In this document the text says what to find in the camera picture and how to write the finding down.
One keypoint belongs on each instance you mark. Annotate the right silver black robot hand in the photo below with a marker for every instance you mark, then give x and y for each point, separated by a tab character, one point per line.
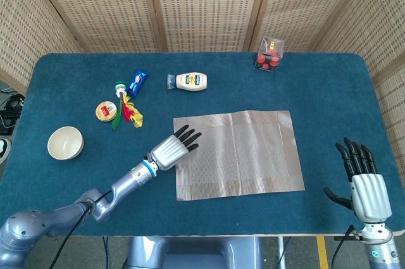
370	196

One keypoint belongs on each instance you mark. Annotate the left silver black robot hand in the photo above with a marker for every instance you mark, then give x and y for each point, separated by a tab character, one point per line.
167	153

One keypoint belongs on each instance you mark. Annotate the woven folding screen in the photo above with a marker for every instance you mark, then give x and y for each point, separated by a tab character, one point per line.
205	6

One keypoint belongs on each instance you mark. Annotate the white black shoe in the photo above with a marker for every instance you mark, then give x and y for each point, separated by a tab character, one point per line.
3	150

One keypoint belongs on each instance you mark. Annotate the mayonnaise squeeze bottle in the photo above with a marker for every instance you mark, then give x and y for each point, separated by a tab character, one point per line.
191	81

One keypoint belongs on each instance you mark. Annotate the blue snack packet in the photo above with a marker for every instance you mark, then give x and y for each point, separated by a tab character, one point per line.
136	83

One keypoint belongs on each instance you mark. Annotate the colourful feather shuttlecock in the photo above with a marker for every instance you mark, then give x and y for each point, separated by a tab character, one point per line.
124	112

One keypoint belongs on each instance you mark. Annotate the white table leg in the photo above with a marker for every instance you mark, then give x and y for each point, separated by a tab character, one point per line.
281	254

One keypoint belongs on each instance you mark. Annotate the beige woven placemat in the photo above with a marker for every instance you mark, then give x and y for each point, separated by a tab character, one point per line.
246	158

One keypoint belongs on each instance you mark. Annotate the blue tablecloth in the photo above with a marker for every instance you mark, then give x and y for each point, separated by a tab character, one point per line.
316	98

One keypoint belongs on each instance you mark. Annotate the white bowl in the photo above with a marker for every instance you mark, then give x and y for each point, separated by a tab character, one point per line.
65	143

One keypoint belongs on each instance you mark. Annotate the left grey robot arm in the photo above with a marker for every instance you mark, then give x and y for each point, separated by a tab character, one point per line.
123	186

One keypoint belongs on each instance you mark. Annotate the round yellow tin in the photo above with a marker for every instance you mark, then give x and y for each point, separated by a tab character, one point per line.
106	111

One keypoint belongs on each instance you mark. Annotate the clear box with red toy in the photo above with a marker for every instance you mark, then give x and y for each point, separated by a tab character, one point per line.
268	58

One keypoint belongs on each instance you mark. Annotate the black rectangular label plate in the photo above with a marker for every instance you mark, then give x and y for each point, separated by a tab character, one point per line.
341	237

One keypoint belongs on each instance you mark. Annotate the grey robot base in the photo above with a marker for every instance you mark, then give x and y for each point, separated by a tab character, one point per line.
196	253

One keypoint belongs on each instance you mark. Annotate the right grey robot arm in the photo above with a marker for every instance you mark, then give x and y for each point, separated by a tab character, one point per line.
379	247

